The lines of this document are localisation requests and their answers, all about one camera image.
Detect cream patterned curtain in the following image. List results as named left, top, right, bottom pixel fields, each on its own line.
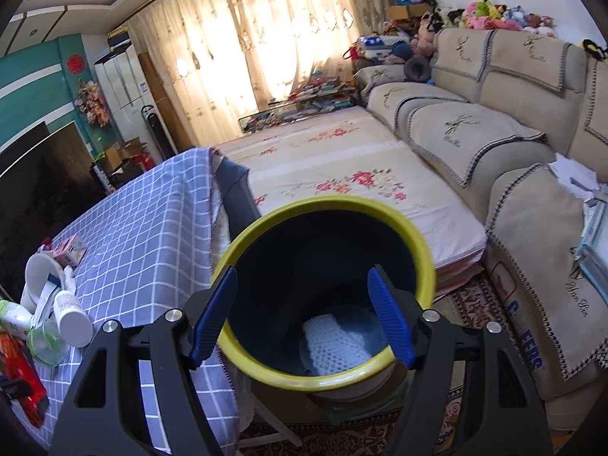
left=128, top=0, right=383, bottom=153

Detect pile of plush toys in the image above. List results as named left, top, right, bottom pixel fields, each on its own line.
left=408, top=0, right=559, bottom=58

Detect artificial flower bunch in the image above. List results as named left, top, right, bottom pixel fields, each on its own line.
left=74, top=79, right=111, bottom=127

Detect patterned rug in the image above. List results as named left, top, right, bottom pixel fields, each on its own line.
left=237, top=273, right=528, bottom=456

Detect blue star print bag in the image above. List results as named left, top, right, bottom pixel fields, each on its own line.
left=356, top=35, right=410, bottom=59

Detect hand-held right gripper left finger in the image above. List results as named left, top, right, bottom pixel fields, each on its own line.
left=50, top=265, right=239, bottom=456

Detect white standing air conditioner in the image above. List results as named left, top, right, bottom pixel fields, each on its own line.
left=94, top=40, right=158, bottom=135

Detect white paper cup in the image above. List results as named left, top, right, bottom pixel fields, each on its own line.
left=20, top=252, right=65, bottom=312

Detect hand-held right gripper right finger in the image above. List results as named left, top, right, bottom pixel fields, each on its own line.
left=367, top=265, right=554, bottom=456

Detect green and white bottle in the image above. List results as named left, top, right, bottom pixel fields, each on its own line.
left=0, top=300, right=35, bottom=340

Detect loose white papers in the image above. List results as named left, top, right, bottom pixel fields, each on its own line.
left=548, top=152, right=608, bottom=210

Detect white knitted cloth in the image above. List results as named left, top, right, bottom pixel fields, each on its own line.
left=302, top=313, right=378, bottom=375

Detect yellow rimmed dark bin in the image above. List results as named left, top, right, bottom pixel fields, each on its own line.
left=211, top=195, right=438, bottom=426

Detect pink box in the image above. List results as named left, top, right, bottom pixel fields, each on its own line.
left=50, top=235, right=89, bottom=267

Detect beige sofa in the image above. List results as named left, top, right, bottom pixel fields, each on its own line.
left=354, top=26, right=608, bottom=402

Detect open cardboard box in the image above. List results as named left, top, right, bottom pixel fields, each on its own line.
left=101, top=137, right=156, bottom=177

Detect blue checked tablecloth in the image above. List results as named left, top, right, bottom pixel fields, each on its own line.
left=14, top=147, right=252, bottom=453

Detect black television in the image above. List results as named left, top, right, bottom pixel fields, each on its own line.
left=0, top=121, right=109, bottom=298

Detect floral sheet mattress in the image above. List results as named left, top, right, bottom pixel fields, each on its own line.
left=211, top=106, right=488, bottom=291

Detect red snack packet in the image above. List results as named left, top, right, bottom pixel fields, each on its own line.
left=0, top=332, right=49, bottom=428

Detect clear plastic cup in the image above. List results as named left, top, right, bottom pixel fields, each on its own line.
left=27, top=319, right=72, bottom=366

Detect white plastic bottle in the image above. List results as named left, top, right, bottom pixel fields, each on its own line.
left=52, top=290, right=94, bottom=348

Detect clear blue plastic bag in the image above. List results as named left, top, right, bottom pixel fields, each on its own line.
left=572, top=197, right=608, bottom=298

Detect black tower fan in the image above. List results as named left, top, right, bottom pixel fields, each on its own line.
left=141, top=104, right=168, bottom=160

